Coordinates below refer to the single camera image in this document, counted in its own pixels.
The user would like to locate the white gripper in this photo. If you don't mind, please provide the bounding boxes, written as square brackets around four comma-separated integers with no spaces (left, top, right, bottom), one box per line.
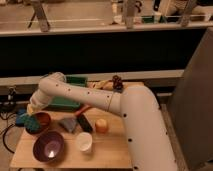
[27,90,53,115]

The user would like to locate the red bowl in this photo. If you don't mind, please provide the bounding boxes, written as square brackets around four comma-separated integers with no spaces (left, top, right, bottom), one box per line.
[25,112,51,134]

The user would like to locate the green sponge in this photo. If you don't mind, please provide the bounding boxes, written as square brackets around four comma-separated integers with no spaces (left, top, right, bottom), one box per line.
[24,115,41,132]

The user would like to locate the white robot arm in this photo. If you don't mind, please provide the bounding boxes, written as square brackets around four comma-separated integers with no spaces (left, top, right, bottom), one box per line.
[30,72,178,171]

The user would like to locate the purple bowl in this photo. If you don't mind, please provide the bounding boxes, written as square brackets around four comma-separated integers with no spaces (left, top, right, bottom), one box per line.
[33,131,65,163]

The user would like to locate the green tray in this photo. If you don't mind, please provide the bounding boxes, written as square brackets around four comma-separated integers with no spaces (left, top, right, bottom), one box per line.
[49,76,87,110]

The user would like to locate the blue box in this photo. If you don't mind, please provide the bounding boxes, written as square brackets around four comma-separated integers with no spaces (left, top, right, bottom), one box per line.
[15,108,29,127]

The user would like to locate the black rectangular remote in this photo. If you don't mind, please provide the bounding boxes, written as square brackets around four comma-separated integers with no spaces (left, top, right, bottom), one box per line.
[77,114,93,133]

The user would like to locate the white cup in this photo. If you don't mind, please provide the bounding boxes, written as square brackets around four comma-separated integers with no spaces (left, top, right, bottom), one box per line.
[75,132,93,154]

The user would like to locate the banana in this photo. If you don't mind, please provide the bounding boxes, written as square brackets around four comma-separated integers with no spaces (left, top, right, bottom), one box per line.
[92,80,113,90]

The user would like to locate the orange fruit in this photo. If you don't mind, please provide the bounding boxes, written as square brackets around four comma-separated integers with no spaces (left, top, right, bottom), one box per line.
[95,119,108,133]

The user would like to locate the dark grape bunch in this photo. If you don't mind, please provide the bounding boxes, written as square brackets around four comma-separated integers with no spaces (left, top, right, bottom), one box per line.
[112,75,123,90]

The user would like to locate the spatula with orange handle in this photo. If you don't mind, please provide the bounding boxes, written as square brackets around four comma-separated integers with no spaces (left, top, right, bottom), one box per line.
[59,105,90,133]

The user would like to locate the black cables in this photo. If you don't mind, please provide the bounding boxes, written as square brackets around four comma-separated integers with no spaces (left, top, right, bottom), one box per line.
[0,85,18,154]

